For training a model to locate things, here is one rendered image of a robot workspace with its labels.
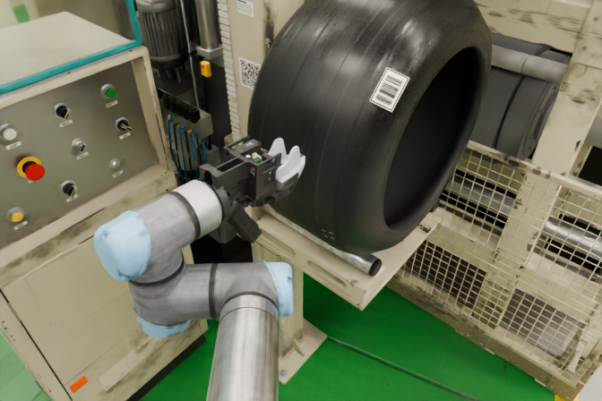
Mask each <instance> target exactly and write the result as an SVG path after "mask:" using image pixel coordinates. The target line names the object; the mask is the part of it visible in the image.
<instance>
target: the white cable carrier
mask: <svg viewBox="0 0 602 401"><path fill-rule="evenodd" d="M217 1H218V2H219V3H218V8H219V9H220V10H219V16H221V17H219V22H221V24H220V28H221V29H222V31H221V32H220V33H221V36H223V37H221V41H222V42H224V43H222V47H223V48H225V49H223V54H224V56H223V57H224V60H225V62H224V65H225V66H226V67H225V72H227V73H226V78H227V79H226V82H227V83H228V84H227V89H228V99H229V102H228V104H229V105H230V106H229V110H231V111H230V112H229V113H230V115H231V117H230V120H232V121H231V125H233V126H231V129H232V130H233V131H232V134H233V136H232V138H233V142H235V141H238V140H240V139H241V134H240V125H239V116H238V107H237V86H236V79H235V71H234V62H233V52H232V43H231V34H230V25H229V16H228V0H217Z"/></svg>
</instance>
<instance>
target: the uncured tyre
mask: <svg viewBox="0 0 602 401"><path fill-rule="evenodd" d="M491 62H492V39H491V34H490V30H489V28H488V26H487V24H486V21H485V19H484V17H483V15H482V13H481V12H480V10H479V8H478V6H477V4H476V3H475V2H474V0H306V1H305V2H304V3H303V4H302V5H301V6H300V7H299V8H298V9H297V10H296V11H295V12H294V13H293V15H292V16H291V17H290V18H289V19H288V21H287V22H286V23H285V25H284V26H283V27H282V29H281V30H280V32H279V34H278V35H277V37H276V38H275V39H274V41H273V42H272V44H271V47H270V49H269V51H268V53H267V55H266V56H265V58H264V60H263V62H262V66H261V69H260V71H259V73H258V76H257V79H256V82H255V84H254V90H253V94H252V97H251V102H250V107H249V113H248V122H247V136H248V135H249V136H250V141H251V140H257V141H259V142H260V143H261V144H262V148H263V149H266V150H268V151H269V152H270V150H271V146H272V143H273V142H274V141H275V140H276V139H278V138H281V139H283V141H284V145H285V149H286V153H287V155H289V152H290V151H291V150H292V148H294V147H295V146H298V147H299V152H300V154H302V155H304V156H305V166H304V169H303V171H302V173H301V175H300V176H299V178H298V181H297V184H296V185H295V187H294V189H293V190H292V192H291V193H290V194H288V195H287V196H285V198H284V197H283V198H281V199H279V200H277V201H276V202H273V201H272V202H270V203H268V204H269V205H270V206H271V207H272V208H273V209H274V210H275V211H276V212H277V213H279V214H280V215H281V216H283V217H284V218H287V219H288V220H290V221H291V222H293V223H295V224H296V225H298V226H300V227H302V228H304V230H306V231H307V232H309V233H311V234H312V235H315V236H316V237H318V238H320V239H321V240H323V241H324V242H326V243H327V244H329V245H331V246H332V247H334V248H336V249H337V250H339V251H342V252H347V253H351V254H355V255H367V254H370V253H374V252H379V251H383V250H387V249H390V248H391V247H393V246H395V245H397V244H398V243H400V242H401V241H403V240H404V239H405V238H406V237H407V236H408V235H410V234H411V233H412V232H413V231H414V230H415V228H416V227H417V226H418V225H419V224H420V223H421V222H422V220H423V219H424V218H425V217H426V215H427V214H428V212H429V211H430V210H431V208H432V207H433V206H434V205H435V203H436V202H437V200H438V199H439V197H440V196H441V194H442V192H443V190H444V188H445V187H446V185H447V183H448V182H449V181H450V179H451V177H452V175H453V173H454V171H455V169H456V167H457V165H458V164H459V162H460V159H461V157H462V155H463V153H464V151H465V148H466V147H467V145H468V143H469V139H470V137H471V134H472V133H473V130H474V127H475V125H476V122H477V118H478V116H479V113H480V110H481V107H482V104H483V101H484V97H485V94H486V88H487V83H488V80H489V74H490V69H491ZM387 67H388V68H390V69H392V70H394V71H396V72H398V73H401V74H403V75H405V76H407V77H409V80H408V83H407V85H406V87H405V89H404V90H403V92H402V94H401V96H400V98H399V100H398V102H397V104H396V106H395V108H394V109H393V111H392V112H391V111H389V110H387V109H384V108H382V107H379V106H377V105H376V104H374V103H372V102H370V101H369V100H370V98H371V97H372V95H373V93H374V90H375V88H376V87H377V85H378V83H379V81H380V79H381V78H382V76H383V73H384V71H385V69H386V68H387ZM269 152H268V153H269ZM320 227H322V228H324V229H327V230H331V231H333V232H334V233H335V236H336V238H337V241H333V240H331V239H327V238H325V237H324V236H323V233H322V231H321V228H320Z"/></svg>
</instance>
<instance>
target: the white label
mask: <svg viewBox="0 0 602 401"><path fill-rule="evenodd" d="M408 81H409V77H407V76H405V75H403V74H401V73H398V72H396V71H394V70H392V69H390V68H388V67H387V68H386V69H385V71H384V73H383V76H382V78H381V79H380V81H379V83H378V85H377V87H376V88H375V90H374V93H373V95H372V97H371V98H370V100H369V101H370V102H372V103H374V104H376V105H377V106H379V107H382V108H384V109H387V110H389V111H391V112H392V111H393V109H394V108H395V106H396V104H397V102H398V100H399V98H400V96H401V94H402V92H403V90H404V89H405V87H406V85H407V83H408Z"/></svg>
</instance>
